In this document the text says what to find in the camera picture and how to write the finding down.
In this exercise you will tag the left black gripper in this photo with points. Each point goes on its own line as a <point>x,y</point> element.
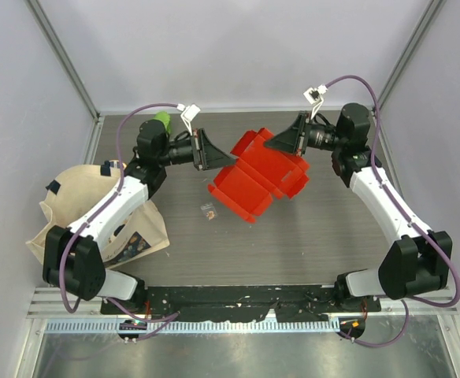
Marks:
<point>205,155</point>

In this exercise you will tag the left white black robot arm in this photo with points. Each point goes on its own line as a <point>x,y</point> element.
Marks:
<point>73,260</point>

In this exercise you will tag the red paper box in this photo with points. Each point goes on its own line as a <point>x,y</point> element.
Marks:
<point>259,176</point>

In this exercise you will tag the white slotted cable duct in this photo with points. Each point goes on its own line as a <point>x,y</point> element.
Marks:
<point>269,325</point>

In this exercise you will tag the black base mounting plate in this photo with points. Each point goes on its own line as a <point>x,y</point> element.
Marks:
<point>244,304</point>

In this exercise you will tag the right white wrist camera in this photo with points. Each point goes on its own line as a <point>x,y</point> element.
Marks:
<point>315,97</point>

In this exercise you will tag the beige printed tote bag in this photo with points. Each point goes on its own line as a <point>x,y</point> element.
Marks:
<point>75,191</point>

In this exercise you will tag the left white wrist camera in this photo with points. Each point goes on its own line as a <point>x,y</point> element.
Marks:
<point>188,114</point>

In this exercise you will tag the small clear plastic packet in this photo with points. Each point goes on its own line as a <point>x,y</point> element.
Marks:
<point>209,211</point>

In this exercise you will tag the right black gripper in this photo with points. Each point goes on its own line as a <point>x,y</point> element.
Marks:
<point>291,139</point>

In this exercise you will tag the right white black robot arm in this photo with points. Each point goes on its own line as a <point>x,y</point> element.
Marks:
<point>415,263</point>

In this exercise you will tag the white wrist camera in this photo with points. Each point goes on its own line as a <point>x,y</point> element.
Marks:
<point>188,114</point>
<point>315,97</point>

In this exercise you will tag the napa cabbage toy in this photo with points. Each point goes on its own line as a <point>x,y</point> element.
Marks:
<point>165,118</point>

